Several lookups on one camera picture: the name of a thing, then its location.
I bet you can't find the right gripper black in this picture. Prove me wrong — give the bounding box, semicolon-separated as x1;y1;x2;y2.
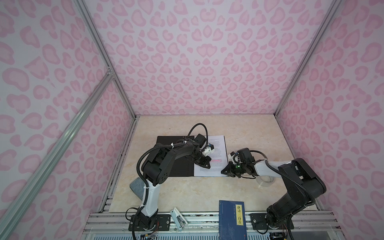
219;161;247;179

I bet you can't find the white paper sheet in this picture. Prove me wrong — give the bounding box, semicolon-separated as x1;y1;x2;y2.
194;135;229;177

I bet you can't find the grey black file folder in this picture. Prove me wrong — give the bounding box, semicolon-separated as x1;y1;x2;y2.
150;135;232;178

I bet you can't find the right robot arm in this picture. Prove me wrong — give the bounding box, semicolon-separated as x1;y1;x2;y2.
221;148;327;229

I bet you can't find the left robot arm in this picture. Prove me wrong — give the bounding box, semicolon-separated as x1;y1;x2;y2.
136;134;215;228

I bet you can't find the clear tape roll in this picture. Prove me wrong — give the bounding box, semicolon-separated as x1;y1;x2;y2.
256;176;275;188

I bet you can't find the blue book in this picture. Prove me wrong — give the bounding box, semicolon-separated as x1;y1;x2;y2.
219;200;247;240

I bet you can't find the grey sponge block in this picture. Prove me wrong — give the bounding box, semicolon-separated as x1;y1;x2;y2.
130;178;146;201

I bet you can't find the aluminium diagonal beam left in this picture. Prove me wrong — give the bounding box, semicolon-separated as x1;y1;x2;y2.
1;73;114;240

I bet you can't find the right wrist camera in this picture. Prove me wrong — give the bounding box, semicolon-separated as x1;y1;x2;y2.
228;152;240;164

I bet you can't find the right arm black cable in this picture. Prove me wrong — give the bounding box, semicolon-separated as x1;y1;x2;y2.
248;149;316;240

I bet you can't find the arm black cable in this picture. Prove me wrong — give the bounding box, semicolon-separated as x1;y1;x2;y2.
248;149;316;240
131;122;209;240

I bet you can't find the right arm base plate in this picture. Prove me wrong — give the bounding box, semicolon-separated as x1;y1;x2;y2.
250;213;294;231

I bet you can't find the white bracket on rail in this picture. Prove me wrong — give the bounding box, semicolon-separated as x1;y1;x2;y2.
170;208;189;232

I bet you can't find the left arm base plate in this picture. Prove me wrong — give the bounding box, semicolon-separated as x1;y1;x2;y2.
129;214;171;232

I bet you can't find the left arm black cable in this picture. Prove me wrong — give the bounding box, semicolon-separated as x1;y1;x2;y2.
131;122;209;240

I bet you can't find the aluminium rail frame front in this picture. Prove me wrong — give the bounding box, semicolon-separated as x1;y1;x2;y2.
81;211;345;240

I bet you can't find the aluminium corner post left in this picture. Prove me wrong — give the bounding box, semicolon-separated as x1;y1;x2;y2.
73;0;137;120

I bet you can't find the aluminium corner post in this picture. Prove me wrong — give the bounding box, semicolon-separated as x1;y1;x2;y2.
73;0;137;120
274;0;344;119

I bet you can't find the aluminium corner post right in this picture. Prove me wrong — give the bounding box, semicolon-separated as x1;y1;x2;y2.
274;0;344;119

